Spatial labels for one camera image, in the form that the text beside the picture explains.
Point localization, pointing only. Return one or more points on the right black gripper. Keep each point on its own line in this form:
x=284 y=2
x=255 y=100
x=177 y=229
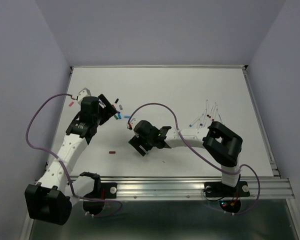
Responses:
x=136 y=141

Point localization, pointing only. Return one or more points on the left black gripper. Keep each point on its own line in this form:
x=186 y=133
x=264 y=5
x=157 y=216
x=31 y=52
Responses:
x=108 y=111

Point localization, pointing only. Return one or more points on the purple cap marker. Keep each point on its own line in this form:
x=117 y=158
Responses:
x=203 y=119

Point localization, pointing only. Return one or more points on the grey cap marker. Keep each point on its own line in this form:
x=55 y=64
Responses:
x=217 y=115

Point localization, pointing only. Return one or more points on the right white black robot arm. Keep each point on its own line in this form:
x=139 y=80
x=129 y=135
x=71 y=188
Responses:
x=219 y=141

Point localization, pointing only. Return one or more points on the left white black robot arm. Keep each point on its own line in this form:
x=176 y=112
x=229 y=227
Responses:
x=53 y=196

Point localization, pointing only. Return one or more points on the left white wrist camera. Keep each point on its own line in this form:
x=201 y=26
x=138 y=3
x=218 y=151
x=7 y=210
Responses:
x=82 y=94

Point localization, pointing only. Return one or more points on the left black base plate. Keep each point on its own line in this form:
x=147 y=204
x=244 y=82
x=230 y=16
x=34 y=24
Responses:
x=104 y=191

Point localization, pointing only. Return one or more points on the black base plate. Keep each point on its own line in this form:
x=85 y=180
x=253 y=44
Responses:
x=104 y=191
x=229 y=198

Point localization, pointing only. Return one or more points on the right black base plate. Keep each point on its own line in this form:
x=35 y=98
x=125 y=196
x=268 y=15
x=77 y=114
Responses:
x=229 y=198

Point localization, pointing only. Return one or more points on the aluminium right side rail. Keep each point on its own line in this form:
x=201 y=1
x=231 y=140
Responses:
x=265 y=138

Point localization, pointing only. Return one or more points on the aluminium rail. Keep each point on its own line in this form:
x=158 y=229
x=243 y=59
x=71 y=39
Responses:
x=187 y=188
x=265 y=138

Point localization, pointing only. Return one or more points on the aluminium front rail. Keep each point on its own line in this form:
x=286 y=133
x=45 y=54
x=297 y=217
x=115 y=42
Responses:
x=187 y=188

